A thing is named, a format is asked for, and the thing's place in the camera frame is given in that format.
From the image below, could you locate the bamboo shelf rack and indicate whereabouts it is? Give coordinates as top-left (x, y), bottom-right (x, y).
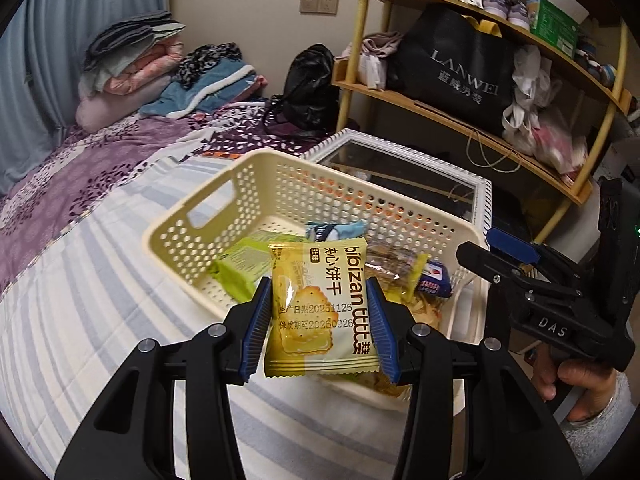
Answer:
top-left (330, 0), bottom-right (633, 241)

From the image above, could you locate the grey folded blanket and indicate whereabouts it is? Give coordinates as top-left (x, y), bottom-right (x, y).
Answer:
top-left (86, 10), bottom-right (171, 63)

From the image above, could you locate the striped white grey sheet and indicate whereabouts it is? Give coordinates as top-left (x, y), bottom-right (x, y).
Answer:
top-left (0, 150), bottom-right (416, 480)

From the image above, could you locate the black shopping bag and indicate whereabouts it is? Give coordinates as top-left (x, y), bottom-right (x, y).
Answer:
top-left (387, 2), bottom-right (516, 136)

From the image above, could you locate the purple floral bedsheet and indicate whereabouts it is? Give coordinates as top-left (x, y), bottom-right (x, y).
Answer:
top-left (0, 97), bottom-right (351, 296)

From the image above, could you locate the small white plastic bag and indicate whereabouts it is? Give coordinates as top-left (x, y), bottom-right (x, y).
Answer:
top-left (357, 52), bottom-right (386, 91)

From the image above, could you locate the yellow biscuit packet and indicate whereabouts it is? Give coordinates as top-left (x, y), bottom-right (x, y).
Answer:
top-left (263, 239), bottom-right (381, 378)

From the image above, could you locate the person's right forearm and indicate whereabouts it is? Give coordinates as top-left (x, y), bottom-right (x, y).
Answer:
top-left (557, 370), bottom-right (640, 478)

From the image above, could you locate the peach pink folded quilt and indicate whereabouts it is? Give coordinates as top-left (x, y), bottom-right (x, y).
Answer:
top-left (102, 42), bottom-right (183, 95)

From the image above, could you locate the cream perforated basket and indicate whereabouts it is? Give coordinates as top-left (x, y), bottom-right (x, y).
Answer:
top-left (141, 149), bottom-right (493, 413)

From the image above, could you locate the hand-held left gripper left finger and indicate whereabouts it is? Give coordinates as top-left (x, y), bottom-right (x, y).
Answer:
top-left (54, 275), bottom-right (273, 480)

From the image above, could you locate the pink cloth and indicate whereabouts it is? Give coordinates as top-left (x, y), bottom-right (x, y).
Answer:
top-left (342, 31), bottom-right (403, 58)

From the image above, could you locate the light blue snack bag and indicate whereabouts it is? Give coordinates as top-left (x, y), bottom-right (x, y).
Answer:
top-left (305, 220), bottom-right (367, 246)

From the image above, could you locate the small clear grain bar packet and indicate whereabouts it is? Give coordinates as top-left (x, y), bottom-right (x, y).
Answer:
top-left (365, 242), bottom-right (431, 306)

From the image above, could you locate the white framed glass table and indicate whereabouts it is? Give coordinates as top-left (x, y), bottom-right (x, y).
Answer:
top-left (305, 129), bottom-right (493, 241)

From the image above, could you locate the person's right hand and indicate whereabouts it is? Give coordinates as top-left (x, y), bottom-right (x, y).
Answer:
top-left (531, 345), bottom-right (621, 423)

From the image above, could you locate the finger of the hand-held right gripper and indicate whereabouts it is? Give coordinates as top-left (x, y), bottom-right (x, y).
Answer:
top-left (456, 241), bottom-right (532, 287)
top-left (487, 227), bottom-right (582, 287)

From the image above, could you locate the pale green folded blanket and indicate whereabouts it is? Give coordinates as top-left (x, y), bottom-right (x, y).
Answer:
top-left (80, 20), bottom-right (187, 98)

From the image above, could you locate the black plastic bag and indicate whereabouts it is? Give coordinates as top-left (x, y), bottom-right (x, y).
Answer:
top-left (262, 44), bottom-right (346, 143)

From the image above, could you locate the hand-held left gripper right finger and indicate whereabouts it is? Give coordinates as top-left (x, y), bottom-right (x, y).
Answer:
top-left (366, 277), bottom-right (583, 480)

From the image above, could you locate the dark blue wafer packet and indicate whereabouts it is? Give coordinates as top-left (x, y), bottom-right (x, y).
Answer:
top-left (417, 260), bottom-right (453, 298)

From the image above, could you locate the green cardboard box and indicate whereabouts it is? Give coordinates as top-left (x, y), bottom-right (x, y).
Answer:
top-left (527, 0), bottom-right (591, 58)

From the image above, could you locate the leopard print cloth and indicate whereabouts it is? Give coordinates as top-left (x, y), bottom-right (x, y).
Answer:
top-left (172, 44), bottom-right (246, 91)

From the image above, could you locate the lavender quilt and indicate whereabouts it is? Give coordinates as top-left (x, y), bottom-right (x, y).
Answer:
top-left (75, 74), bottom-right (173, 133)

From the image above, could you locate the green seaweed pack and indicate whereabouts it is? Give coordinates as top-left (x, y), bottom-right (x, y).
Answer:
top-left (207, 230), bottom-right (308, 306)

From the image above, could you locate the pink plastic bag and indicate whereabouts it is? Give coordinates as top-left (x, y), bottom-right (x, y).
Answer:
top-left (532, 110), bottom-right (588, 176)

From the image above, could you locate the blue-grey curtain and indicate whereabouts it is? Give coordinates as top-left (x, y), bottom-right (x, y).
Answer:
top-left (0, 0), bottom-right (173, 196)

